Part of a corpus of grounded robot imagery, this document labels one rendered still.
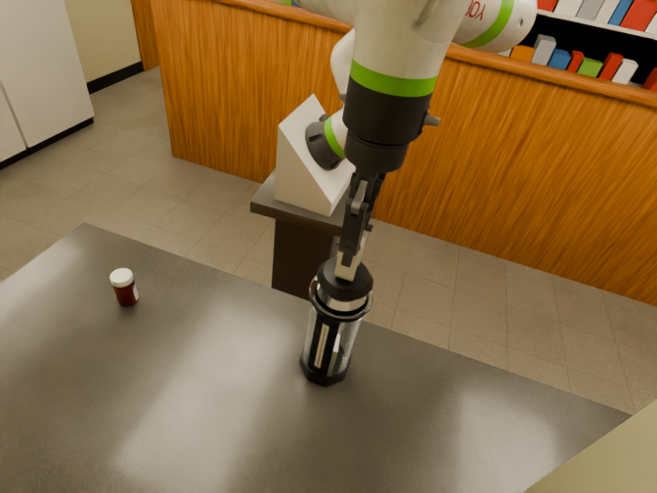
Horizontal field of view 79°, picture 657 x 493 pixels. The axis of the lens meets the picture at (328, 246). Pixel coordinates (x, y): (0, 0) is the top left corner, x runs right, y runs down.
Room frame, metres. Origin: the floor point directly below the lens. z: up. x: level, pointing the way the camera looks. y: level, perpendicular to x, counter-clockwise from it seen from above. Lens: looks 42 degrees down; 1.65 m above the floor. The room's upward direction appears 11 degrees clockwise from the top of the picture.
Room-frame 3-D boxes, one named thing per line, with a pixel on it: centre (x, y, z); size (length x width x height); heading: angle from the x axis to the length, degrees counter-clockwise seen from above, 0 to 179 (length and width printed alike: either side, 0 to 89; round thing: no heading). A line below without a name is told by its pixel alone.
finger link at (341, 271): (0.43, -0.03, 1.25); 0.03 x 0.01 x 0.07; 79
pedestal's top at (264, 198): (1.07, 0.07, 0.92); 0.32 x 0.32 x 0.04; 82
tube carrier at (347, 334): (0.44, -0.04, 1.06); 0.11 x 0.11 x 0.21
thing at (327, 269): (0.44, -0.04, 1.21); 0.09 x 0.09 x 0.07
